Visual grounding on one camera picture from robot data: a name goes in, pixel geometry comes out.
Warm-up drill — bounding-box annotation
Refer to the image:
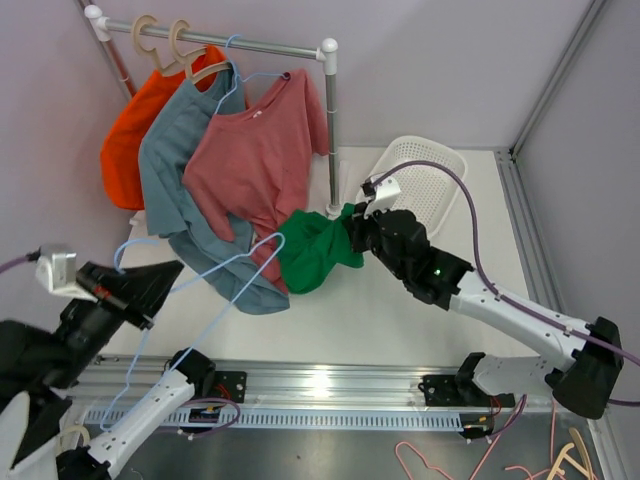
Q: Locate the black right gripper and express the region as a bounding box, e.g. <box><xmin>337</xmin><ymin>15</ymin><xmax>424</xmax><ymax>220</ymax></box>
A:
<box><xmin>344</xmin><ymin>199</ymin><xmax>408</xmax><ymax>280</ymax></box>

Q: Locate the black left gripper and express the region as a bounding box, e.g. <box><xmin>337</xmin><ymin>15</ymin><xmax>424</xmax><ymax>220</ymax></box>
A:
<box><xmin>41</xmin><ymin>257</ymin><xmax>185</xmax><ymax>387</ymax></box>

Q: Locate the green t shirt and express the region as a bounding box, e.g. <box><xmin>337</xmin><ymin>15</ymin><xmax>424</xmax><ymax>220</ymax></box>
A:
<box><xmin>278</xmin><ymin>203</ymin><xmax>364</xmax><ymax>294</ymax></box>

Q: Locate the light blue wire hanger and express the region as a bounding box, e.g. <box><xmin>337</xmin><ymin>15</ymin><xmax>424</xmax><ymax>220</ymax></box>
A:
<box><xmin>99</xmin><ymin>232</ymin><xmax>287</xmax><ymax>432</ymax></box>
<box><xmin>212</xmin><ymin>34</ymin><xmax>291</xmax><ymax>117</ymax></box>

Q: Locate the grey blue t shirt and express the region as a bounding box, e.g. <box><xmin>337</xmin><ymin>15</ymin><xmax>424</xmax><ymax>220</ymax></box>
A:
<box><xmin>138</xmin><ymin>70</ymin><xmax>290</xmax><ymax>315</ymax></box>

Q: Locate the dusty red t shirt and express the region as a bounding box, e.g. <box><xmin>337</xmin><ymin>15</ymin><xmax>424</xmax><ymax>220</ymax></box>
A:
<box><xmin>182</xmin><ymin>69</ymin><xmax>329</xmax><ymax>290</ymax></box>

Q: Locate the orange t shirt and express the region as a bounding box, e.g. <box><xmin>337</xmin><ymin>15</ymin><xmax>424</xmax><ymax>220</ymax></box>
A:
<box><xmin>100</xmin><ymin>70</ymin><xmax>228</xmax><ymax>211</ymax></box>

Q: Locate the beige wooden hanger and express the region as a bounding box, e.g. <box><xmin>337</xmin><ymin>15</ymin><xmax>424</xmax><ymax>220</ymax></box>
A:
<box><xmin>168</xmin><ymin>19</ymin><xmax>232</xmax><ymax>85</ymax></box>
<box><xmin>131</xmin><ymin>14</ymin><xmax>182</xmax><ymax>77</ymax></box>

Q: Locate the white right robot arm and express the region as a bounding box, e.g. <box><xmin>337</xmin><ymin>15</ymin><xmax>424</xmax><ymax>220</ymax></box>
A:
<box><xmin>343</xmin><ymin>204</ymin><xmax>624</xmax><ymax>420</ymax></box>

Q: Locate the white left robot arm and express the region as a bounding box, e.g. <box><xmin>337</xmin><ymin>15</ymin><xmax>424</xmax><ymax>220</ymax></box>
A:
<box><xmin>1</xmin><ymin>261</ymin><xmax>216</xmax><ymax>479</ymax></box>

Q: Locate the beige hanger on floor left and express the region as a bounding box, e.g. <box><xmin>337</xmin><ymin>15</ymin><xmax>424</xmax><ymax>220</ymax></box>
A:
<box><xmin>57</xmin><ymin>425</ymin><xmax>91</xmax><ymax>453</ymax></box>

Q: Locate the beige hanger on floor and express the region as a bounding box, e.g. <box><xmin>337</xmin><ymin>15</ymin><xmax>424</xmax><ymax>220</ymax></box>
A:
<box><xmin>545</xmin><ymin>427</ymin><xmax>597</xmax><ymax>480</ymax></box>
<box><xmin>57</xmin><ymin>425</ymin><xmax>91</xmax><ymax>453</ymax></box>

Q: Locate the beige hanger on floor right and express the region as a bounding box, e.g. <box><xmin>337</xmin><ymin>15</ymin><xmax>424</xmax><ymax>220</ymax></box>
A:
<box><xmin>545</xmin><ymin>427</ymin><xmax>597</xmax><ymax>480</ymax></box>

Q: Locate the white perforated plastic basket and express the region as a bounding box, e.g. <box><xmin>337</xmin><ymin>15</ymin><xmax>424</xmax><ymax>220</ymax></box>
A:
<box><xmin>371</xmin><ymin>135</ymin><xmax>467</xmax><ymax>239</ymax></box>

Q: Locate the grey metal clothes rack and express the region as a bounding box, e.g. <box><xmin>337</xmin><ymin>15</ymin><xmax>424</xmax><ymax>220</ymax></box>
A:
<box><xmin>76</xmin><ymin>1</ymin><xmax>342</xmax><ymax>218</ymax></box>

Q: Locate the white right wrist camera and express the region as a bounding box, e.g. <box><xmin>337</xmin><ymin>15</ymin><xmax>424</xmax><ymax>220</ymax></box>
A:
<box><xmin>360</xmin><ymin>176</ymin><xmax>401</xmax><ymax>218</ymax></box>

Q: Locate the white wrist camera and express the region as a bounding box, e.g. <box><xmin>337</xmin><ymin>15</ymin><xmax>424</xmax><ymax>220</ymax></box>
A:
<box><xmin>35</xmin><ymin>244</ymin><xmax>80</xmax><ymax>298</ymax></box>
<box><xmin>360</xmin><ymin>176</ymin><xmax>401</xmax><ymax>218</ymax></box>

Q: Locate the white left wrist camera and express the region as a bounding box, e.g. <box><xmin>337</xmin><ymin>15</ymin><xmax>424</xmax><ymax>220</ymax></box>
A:
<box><xmin>35</xmin><ymin>244</ymin><xmax>80</xmax><ymax>298</ymax></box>

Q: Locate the aluminium mounting rail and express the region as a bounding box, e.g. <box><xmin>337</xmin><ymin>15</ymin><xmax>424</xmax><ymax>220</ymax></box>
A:
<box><xmin>74</xmin><ymin>355</ymin><xmax>566</xmax><ymax>412</ymax></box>

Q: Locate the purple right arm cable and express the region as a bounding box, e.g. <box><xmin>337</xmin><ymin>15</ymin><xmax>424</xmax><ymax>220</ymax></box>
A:
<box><xmin>369</xmin><ymin>159</ymin><xmax>640</xmax><ymax>407</ymax></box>

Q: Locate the white slotted cable duct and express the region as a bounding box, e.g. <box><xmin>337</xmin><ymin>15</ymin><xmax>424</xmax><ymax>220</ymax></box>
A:
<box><xmin>84</xmin><ymin>408</ymin><xmax>464</xmax><ymax>431</ymax></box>

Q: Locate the pink wire hanger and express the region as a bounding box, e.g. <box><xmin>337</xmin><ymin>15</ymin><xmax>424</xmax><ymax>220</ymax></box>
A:
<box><xmin>394</xmin><ymin>407</ymin><xmax>559</xmax><ymax>479</ymax></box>

